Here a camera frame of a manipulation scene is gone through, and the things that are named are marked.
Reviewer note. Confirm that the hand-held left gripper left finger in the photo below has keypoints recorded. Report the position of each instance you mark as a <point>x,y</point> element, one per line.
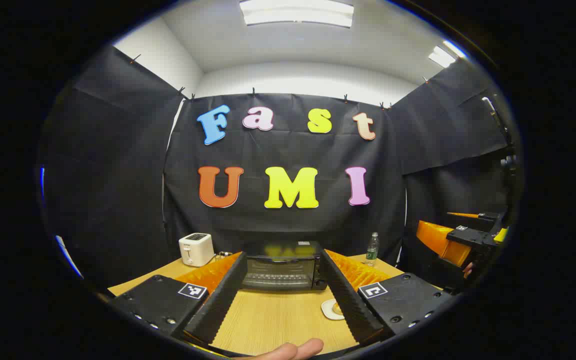
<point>218,300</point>

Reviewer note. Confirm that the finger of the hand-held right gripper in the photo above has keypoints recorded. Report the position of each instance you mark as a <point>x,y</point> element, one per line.
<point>438,240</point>
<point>488,216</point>

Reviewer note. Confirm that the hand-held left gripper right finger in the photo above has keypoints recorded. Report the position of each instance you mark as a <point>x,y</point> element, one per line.
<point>350,300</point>

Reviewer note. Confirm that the black electric oven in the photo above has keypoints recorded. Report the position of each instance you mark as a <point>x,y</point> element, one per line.
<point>278,272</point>

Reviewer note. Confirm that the white square plate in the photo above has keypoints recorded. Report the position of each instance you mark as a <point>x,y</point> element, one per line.
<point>327,310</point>

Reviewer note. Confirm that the clear plastic water bottle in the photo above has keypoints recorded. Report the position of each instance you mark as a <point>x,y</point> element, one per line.
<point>372,252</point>

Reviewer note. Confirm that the white toaster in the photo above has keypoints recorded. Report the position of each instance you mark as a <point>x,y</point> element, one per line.
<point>196,249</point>

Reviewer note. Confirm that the black stand pole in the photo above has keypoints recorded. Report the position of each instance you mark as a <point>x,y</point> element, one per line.
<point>505,135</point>

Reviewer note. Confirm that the small ceiling light panel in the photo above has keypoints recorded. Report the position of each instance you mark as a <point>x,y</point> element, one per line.
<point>443,56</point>

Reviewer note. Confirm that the large ceiling light panel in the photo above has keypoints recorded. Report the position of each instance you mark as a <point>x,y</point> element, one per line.
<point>298,12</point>

